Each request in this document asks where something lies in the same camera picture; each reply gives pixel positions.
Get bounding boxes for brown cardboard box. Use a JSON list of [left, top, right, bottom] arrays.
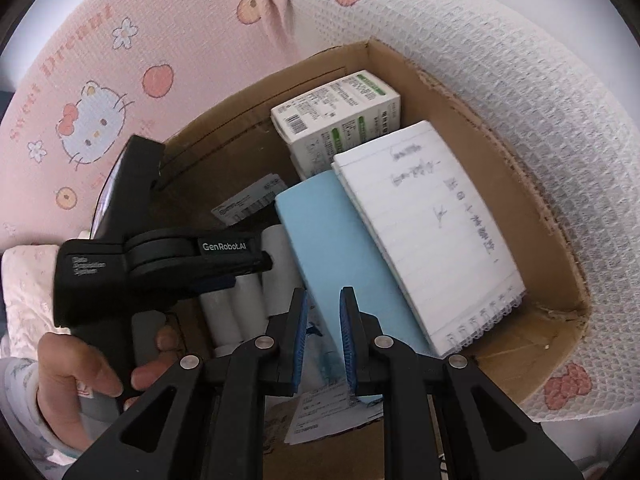
[[159, 37, 592, 480]]

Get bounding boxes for pink printed blanket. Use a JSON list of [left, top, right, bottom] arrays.
[[0, 0, 302, 257]]

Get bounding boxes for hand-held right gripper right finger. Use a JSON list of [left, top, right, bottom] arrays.
[[339, 286, 586, 480]]

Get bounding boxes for white shipping label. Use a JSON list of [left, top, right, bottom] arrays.
[[211, 172, 286, 227]]

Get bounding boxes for person's left forearm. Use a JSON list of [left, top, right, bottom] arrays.
[[0, 357, 96, 476]]

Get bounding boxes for white blue printed packet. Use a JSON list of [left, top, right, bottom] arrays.
[[302, 305, 349, 394]]

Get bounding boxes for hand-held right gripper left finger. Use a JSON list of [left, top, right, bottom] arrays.
[[62, 287, 308, 480]]

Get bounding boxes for white green medicine box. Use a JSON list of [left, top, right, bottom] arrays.
[[270, 71, 402, 158]]

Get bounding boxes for white spiral notebook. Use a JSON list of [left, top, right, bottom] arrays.
[[331, 120, 527, 359]]

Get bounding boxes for light blue book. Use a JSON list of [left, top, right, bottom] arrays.
[[274, 170, 437, 407]]

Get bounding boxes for white floral pillow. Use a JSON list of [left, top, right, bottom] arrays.
[[0, 244, 77, 362]]

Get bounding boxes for white paper roll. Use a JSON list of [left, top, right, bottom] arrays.
[[230, 272, 269, 342], [200, 290, 244, 352], [259, 224, 302, 319]]

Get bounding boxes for white paper receipt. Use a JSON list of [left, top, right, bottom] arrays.
[[285, 382, 384, 446]]

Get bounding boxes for person's left hand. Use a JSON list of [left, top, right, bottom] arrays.
[[37, 326, 181, 453]]

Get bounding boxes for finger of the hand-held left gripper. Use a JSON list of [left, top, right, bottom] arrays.
[[192, 273, 239, 298], [124, 226, 274, 282]]

